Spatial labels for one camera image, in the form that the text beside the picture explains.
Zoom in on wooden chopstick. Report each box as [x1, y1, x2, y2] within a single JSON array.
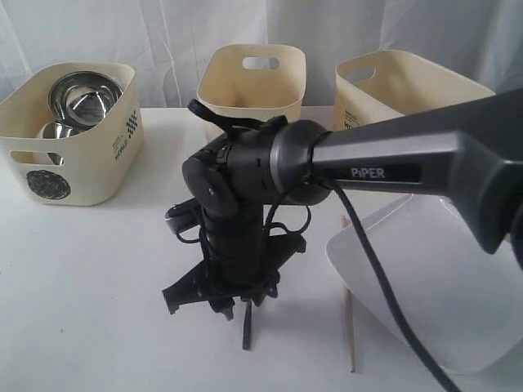
[[337, 215, 356, 362]]

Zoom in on steel mug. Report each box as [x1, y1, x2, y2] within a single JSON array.
[[34, 122, 83, 166]]

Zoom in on white square plate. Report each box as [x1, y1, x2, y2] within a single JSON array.
[[325, 194, 523, 363]]

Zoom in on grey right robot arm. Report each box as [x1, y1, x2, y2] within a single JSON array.
[[163, 89, 522, 315]]

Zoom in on white curtain backdrop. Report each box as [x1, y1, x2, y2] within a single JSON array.
[[1, 1, 522, 107]]

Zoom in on steel fork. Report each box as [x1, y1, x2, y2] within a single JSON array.
[[242, 300, 253, 351]]

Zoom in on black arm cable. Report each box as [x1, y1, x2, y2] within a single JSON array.
[[173, 99, 463, 392]]

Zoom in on cream bin circle sticker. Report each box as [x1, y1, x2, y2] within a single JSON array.
[[0, 61, 144, 207]]

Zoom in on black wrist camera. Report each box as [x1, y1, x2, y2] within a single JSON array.
[[164, 198, 200, 235]]

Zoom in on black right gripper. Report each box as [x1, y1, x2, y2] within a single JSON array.
[[162, 203, 306, 321]]

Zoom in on cream bin triangle sticker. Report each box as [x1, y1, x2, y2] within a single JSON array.
[[196, 44, 306, 122]]

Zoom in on stainless steel bowl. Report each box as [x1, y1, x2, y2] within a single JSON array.
[[47, 71, 123, 131]]

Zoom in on cream bin square sticker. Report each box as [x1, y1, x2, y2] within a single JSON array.
[[333, 50, 494, 131]]

